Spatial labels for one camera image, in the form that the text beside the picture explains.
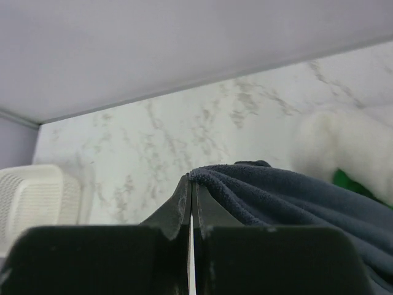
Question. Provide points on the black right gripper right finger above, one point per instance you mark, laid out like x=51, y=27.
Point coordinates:
x=231, y=258

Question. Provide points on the dark blue towel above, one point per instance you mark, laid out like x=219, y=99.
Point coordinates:
x=257, y=194

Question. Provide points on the white fluffy towel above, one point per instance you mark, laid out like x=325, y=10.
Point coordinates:
x=356, y=141

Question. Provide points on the green towel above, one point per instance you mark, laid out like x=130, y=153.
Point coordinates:
x=341, y=179

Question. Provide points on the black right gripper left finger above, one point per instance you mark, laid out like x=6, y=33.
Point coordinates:
x=151, y=257

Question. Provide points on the white perforated basket left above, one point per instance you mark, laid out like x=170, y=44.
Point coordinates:
x=36, y=195

